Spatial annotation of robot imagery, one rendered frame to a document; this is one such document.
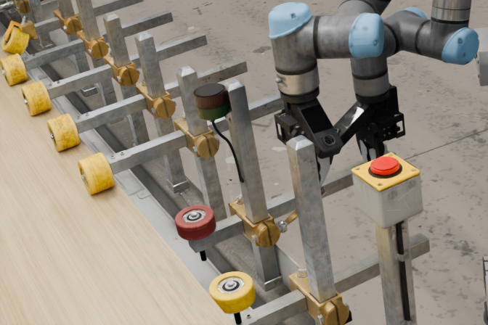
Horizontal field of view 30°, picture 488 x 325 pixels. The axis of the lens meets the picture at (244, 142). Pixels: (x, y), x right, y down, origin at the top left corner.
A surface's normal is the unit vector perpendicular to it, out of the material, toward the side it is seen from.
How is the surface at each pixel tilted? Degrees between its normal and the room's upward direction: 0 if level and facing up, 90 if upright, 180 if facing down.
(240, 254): 0
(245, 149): 90
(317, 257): 90
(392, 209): 90
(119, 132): 0
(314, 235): 90
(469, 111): 0
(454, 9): 80
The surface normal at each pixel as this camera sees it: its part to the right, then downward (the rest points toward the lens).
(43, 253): -0.16, -0.87
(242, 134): 0.44, 0.36
